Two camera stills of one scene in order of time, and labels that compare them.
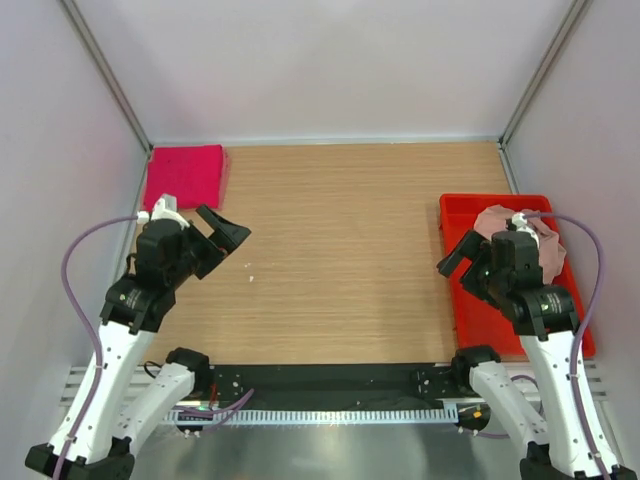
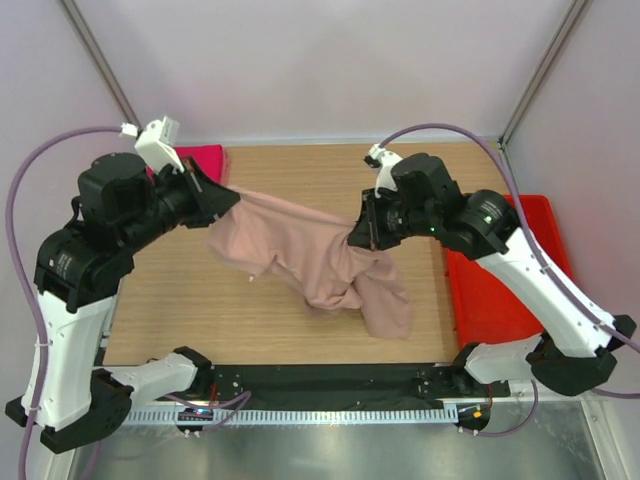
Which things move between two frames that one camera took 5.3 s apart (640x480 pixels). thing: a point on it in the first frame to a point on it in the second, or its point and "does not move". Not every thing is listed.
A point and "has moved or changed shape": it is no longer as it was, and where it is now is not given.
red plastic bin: x=481 y=331 does not move
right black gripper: x=467 y=247 to x=368 y=232
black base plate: x=341 y=383 does not move
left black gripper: x=225 y=238 to x=213 y=197
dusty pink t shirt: x=552 y=252 has moved or changed shape
